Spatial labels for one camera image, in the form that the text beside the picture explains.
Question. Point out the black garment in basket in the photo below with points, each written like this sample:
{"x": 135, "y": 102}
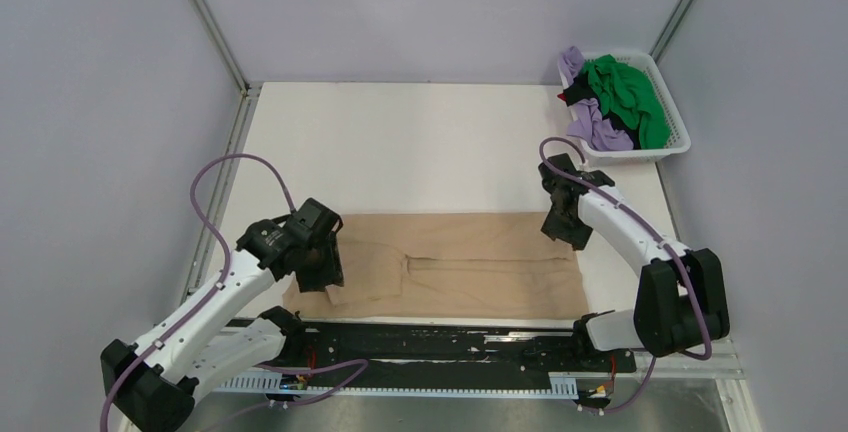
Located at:
{"x": 602, "y": 133}

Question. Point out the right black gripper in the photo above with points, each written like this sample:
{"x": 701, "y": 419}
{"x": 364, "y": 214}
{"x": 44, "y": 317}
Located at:
{"x": 575, "y": 237}

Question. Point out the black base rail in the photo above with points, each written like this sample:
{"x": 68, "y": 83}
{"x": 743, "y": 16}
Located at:
{"x": 448, "y": 355}

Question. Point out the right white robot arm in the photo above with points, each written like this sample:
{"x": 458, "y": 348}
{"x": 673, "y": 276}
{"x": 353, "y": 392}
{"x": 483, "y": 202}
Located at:
{"x": 680, "y": 301}

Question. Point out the right corner metal post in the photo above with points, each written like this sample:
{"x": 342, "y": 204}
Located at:
{"x": 671, "y": 26}

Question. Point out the white slotted cable duct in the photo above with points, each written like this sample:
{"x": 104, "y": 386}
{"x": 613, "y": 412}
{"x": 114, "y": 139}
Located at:
{"x": 556, "y": 386}

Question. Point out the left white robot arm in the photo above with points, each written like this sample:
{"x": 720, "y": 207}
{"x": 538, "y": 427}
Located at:
{"x": 157, "y": 380}

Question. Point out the lavender t shirt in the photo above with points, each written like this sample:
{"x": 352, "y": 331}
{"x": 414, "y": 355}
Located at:
{"x": 570, "y": 64}

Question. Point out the green t shirt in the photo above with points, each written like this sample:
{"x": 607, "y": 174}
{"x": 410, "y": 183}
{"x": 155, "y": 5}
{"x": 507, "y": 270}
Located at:
{"x": 627, "y": 92}

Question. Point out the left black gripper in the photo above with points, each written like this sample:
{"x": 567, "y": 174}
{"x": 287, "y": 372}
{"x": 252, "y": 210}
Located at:
{"x": 333, "y": 271}

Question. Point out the white plastic laundry basket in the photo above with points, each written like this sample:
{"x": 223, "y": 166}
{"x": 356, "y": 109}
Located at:
{"x": 679, "y": 141}

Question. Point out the beige t shirt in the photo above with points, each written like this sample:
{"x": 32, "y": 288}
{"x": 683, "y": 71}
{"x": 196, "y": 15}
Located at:
{"x": 456, "y": 265}

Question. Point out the corner metal post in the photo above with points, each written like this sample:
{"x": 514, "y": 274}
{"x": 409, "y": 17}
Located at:
{"x": 671, "y": 26}
{"x": 217, "y": 36}

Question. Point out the left corner metal post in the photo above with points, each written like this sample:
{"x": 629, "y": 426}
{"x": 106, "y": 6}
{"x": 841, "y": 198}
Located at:
{"x": 217, "y": 36}

